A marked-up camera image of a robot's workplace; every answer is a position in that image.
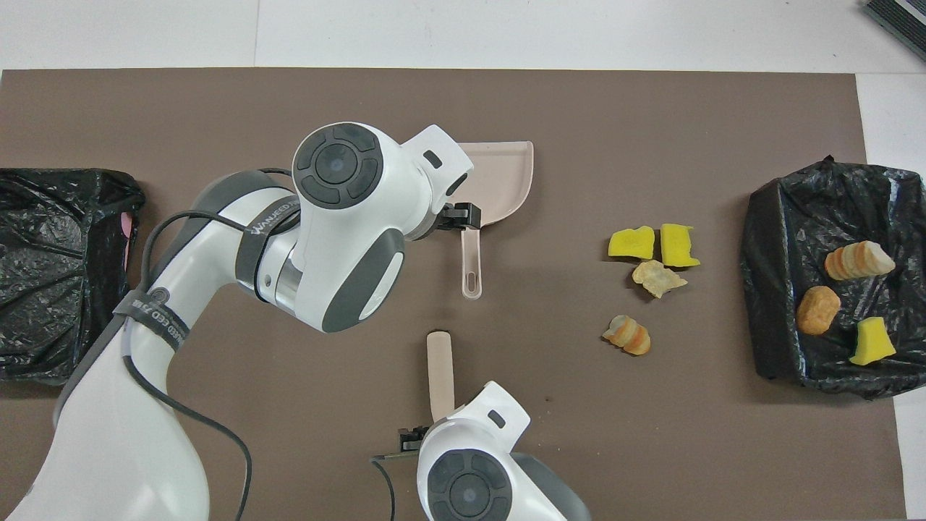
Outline small yellow sponge wedge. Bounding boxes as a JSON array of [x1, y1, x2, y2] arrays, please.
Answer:
[[849, 317, 897, 366]]

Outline pink bin with black bag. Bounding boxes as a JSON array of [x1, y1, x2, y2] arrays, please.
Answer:
[[0, 168, 147, 386]]

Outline beige brush black bristles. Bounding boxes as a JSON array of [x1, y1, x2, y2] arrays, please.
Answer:
[[427, 331, 455, 424]]

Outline black bag lined bin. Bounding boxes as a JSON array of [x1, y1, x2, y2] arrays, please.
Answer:
[[740, 156, 926, 400]]

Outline beige plastic dustpan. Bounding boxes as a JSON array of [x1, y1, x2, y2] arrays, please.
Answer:
[[456, 141, 535, 301]]

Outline yellow sponge piece rectangular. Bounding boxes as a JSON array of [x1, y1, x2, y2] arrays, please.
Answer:
[[660, 223, 701, 268]]

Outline brown oval bread roll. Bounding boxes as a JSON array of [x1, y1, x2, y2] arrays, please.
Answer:
[[797, 285, 841, 336]]

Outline yellow sponge piece wavy edge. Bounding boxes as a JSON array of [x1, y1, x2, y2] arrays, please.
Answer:
[[608, 226, 656, 260]]

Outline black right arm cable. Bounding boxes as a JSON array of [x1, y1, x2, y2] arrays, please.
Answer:
[[373, 453, 397, 521]]

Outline brown table mat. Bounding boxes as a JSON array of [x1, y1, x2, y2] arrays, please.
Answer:
[[0, 69, 906, 521]]

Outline small striped croissant piece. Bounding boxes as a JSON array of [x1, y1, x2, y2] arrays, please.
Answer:
[[602, 315, 652, 356]]

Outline large striped bread piece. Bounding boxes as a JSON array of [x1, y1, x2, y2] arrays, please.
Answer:
[[825, 242, 896, 281]]

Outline pale pastry piece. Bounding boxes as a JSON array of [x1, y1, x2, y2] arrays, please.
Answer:
[[632, 260, 689, 300]]

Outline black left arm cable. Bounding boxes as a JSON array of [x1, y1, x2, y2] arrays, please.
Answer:
[[119, 168, 305, 521]]

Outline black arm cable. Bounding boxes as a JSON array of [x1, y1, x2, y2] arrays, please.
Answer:
[[373, 453, 397, 521], [119, 168, 305, 521]]

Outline dark ribbed grille object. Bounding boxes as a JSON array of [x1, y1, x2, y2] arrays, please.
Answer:
[[861, 0, 926, 62]]

